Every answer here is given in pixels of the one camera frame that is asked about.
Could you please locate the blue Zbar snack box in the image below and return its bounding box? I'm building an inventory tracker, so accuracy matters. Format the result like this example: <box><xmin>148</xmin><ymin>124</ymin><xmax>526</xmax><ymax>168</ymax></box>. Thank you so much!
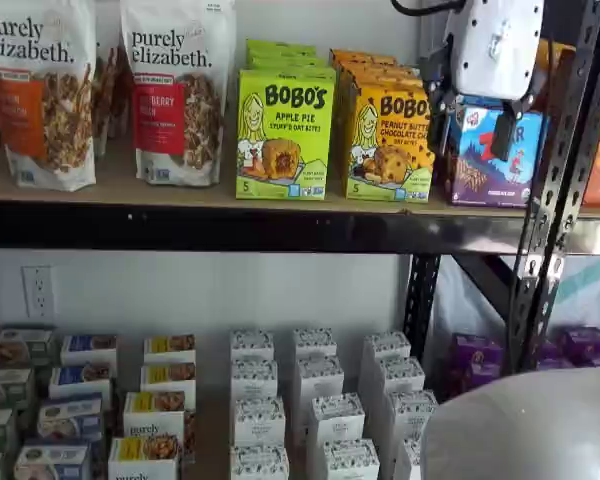
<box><xmin>447</xmin><ymin>94</ymin><xmax>550</xmax><ymax>208</ymax></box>

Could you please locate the white patterned carton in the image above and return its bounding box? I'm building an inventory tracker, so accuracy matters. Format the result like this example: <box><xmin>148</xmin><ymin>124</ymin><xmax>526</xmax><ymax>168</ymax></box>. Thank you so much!
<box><xmin>394</xmin><ymin>437</ymin><xmax>425</xmax><ymax>480</ymax></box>
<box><xmin>295</xmin><ymin>355</ymin><xmax>346</xmax><ymax>431</ymax></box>
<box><xmin>372</xmin><ymin>357</ymin><xmax>427</xmax><ymax>426</ymax></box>
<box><xmin>307</xmin><ymin>393</ymin><xmax>367</xmax><ymax>461</ymax></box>
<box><xmin>229</xmin><ymin>444</ymin><xmax>290</xmax><ymax>480</ymax></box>
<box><xmin>230</xmin><ymin>358</ymin><xmax>280</xmax><ymax>401</ymax></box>
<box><xmin>384</xmin><ymin>389</ymin><xmax>439</xmax><ymax>451</ymax></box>
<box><xmin>233</xmin><ymin>397</ymin><xmax>287</xmax><ymax>449</ymax></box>
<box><xmin>322</xmin><ymin>438</ymin><xmax>381</xmax><ymax>480</ymax></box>
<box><xmin>358</xmin><ymin>329</ymin><xmax>413</xmax><ymax>396</ymax></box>
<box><xmin>229</xmin><ymin>328</ymin><xmax>276</xmax><ymax>364</ymax></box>
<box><xmin>293</xmin><ymin>327</ymin><xmax>338</xmax><ymax>361</ymax></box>

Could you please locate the granola bag orange label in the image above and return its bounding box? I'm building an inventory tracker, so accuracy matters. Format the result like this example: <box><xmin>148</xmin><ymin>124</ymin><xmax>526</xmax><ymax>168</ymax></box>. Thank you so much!
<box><xmin>0</xmin><ymin>0</ymin><xmax>99</xmax><ymax>192</ymax></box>

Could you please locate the granola bag red label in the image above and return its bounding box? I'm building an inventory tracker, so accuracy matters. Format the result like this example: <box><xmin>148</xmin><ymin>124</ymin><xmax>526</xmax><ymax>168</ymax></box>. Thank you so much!
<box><xmin>118</xmin><ymin>0</ymin><xmax>238</xmax><ymax>188</ymax></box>

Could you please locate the grey perforated upright post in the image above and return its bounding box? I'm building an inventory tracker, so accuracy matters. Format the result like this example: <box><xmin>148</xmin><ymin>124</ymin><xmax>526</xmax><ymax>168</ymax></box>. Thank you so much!
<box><xmin>507</xmin><ymin>47</ymin><xmax>579</xmax><ymax>374</ymax></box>

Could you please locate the black metal shelf beam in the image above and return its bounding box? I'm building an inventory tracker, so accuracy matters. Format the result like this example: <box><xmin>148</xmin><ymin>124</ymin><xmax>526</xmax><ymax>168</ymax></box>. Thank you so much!
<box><xmin>0</xmin><ymin>198</ymin><xmax>600</xmax><ymax>257</ymax></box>

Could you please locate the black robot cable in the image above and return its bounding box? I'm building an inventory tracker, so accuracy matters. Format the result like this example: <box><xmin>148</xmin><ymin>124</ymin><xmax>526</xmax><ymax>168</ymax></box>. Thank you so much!
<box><xmin>389</xmin><ymin>0</ymin><xmax>465</xmax><ymax>14</ymax></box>

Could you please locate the yellow label granola box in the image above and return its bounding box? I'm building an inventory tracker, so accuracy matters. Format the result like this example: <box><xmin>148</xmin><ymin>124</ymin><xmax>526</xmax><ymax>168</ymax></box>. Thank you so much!
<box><xmin>139</xmin><ymin>362</ymin><xmax>197</xmax><ymax>399</ymax></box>
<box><xmin>108</xmin><ymin>435</ymin><xmax>182</xmax><ymax>480</ymax></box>
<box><xmin>123</xmin><ymin>390</ymin><xmax>187</xmax><ymax>441</ymax></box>
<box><xmin>143</xmin><ymin>333</ymin><xmax>197</xmax><ymax>366</ymax></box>

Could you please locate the translucent plastic sheet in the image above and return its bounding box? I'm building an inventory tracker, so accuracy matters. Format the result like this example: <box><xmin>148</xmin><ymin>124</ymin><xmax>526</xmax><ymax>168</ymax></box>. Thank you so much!
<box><xmin>432</xmin><ymin>254</ymin><xmax>600</xmax><ymax>347</ymax></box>

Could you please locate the black diagonal shelf brace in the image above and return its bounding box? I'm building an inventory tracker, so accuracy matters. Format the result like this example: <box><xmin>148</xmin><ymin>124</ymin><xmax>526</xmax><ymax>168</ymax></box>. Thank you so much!
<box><xmin>452</xmin><ymin>253</ymin><xmax>519</xmax><ymax>302</ymax></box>

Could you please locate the black perforated upright post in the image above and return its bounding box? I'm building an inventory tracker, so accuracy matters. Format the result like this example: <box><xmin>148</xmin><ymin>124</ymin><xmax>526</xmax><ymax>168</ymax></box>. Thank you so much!
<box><xmin>529</xmin><ymin>0</ymin><xmax>600</xmax><ymax>372</ymax></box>
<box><xmin>404</xmin><ymin>253</ymin><xmax>442</xmax><ymax>354</ymax></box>

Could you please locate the blue label granola box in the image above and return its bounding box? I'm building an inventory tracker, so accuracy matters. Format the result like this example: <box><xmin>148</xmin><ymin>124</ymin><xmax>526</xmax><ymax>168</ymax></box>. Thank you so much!
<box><xmin>13</xmin><ymin>438</ymin><xmax>94</xmax><ymax>480</ymax></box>
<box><xmin>59</xmin><ymin>333</ymin><xmax>120</xmax><ymax>371</ymax></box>
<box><xmin>36</xmin><ymin>393</ymin><xmax>105</xmax><ymax>444</ymax></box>
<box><xmin>48</xmin><ymin>363</ymin><xmax>114</xmax><ymax>401</ymax></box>

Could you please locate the white wall outlet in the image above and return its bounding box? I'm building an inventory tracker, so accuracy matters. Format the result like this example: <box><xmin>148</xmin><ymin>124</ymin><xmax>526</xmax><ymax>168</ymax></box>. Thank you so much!
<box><xmin>21</xmin><ymin>265</ymin><xmax>57</xmax><ymax>319</ymax></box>

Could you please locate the orange Bobo's oat bites box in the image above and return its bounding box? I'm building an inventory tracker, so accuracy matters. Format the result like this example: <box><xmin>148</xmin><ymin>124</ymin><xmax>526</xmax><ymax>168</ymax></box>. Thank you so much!
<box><xmin>328</xmin><ymin>48</ymin><xmax>399</xmax><ymax>64</ymax></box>
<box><xmin>340</xmin><ymin>69</ymin><xmax>426</xmax><ymax>94</ymax></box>
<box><xmin>333</xmin><ymin>58</ymin><xmax>417</xmax><ymax>76</ymax></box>
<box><xmin>343</xmin><ymin>83</ymin><xmax>435</xmax><ymax>204</ymax></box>

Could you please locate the white granola bag clear window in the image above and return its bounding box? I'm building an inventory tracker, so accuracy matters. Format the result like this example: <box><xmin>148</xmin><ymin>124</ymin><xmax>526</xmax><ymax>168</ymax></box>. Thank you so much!
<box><xmin>107</xmin><ymin>44</ymin><xmax>134</xmax><ymax>139</ymax></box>
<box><xmin>92</xmin><ymin>0</ymin><xmax>116</xmax><ymax>161</ymax></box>

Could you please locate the wooden shelf board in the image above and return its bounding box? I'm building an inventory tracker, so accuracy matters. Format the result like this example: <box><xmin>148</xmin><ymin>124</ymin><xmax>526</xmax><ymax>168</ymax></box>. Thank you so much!
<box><xmin>0</xmin><ymin>124</ymin><xmax>600</xmax><ymax>221</ymax></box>

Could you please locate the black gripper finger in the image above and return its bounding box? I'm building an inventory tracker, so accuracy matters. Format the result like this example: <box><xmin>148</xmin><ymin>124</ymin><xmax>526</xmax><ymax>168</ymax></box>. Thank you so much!
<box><xmin>492</xmin><ymin>92</ymin><xmax>535</xmax><ymax>161</ymax></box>
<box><xmin>422</xmin><ymin>37</ymin><xmax>464</xmax><ymax>150</ymax></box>

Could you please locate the green Bobo's apple pie box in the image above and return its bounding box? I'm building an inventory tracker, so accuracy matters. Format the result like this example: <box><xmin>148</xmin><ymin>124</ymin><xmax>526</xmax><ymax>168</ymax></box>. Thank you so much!
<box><xmin>247</xmin><ymin>48</ymin><xmax>327</xmax><ymax>62</ymax></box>
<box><xmin>244</xmin><ymin>38</ymin><xmax>317</xmax><ymax>52</ymax></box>
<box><xmin>235</xmin><ymin>67</ymin><xmax>338</xmax><ymax>201</ymax></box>
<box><xmin>249</xmin><ymin>58</ymin><xmax>331</xmax><ymax>72</ymax></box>

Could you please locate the purple snack box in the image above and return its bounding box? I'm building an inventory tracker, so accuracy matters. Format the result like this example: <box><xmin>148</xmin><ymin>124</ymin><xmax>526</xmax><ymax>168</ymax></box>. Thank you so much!
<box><xmin>452</xmin><ymin>333</ymin><xmax>505</xmax><ymax>399</ymax></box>
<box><xmin>559</xmin><ymin>327</ymin><xmax>600</xmax><ymax>369</ymax></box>
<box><xmin>535</xmin><ymin>339</ymin><xmax>564</xmax><ymax>370</ymax></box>

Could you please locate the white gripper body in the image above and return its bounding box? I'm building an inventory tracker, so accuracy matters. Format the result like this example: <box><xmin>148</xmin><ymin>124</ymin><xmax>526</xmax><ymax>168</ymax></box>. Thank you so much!
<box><xmin>442</xmin><ymin>0</ymin><xmax>545</xmax><ymax>102</ymax></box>

